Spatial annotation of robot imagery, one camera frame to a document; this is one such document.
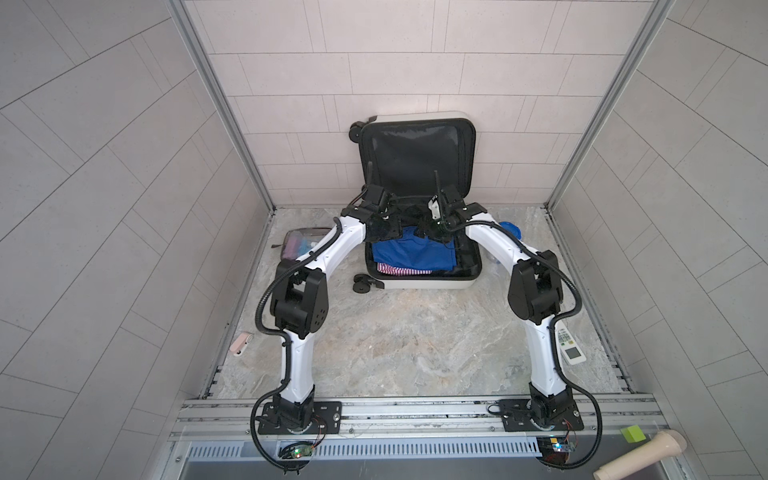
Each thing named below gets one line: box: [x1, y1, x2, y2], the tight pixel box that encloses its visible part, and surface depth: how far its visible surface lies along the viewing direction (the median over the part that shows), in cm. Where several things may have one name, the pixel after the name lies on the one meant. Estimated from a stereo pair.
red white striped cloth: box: [377, 262, 433, 276], surface depth 96 cm
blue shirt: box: [372, 226, 458, 271], surface depth 95 cm
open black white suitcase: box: [349, 112, 483, 290], surface depth 94 cm
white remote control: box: [555, 320, 587, 365], surface depth 82 cm
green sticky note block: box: [620, 424, 647, 443], surface depth 69 cm
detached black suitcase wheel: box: [352, 274, 385, 293], surface depth 93 cm
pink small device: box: [230, 332, 254, 356], surface depth 82 cm
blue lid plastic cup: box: [498, 221, 522, 240], surface depth 95 cm
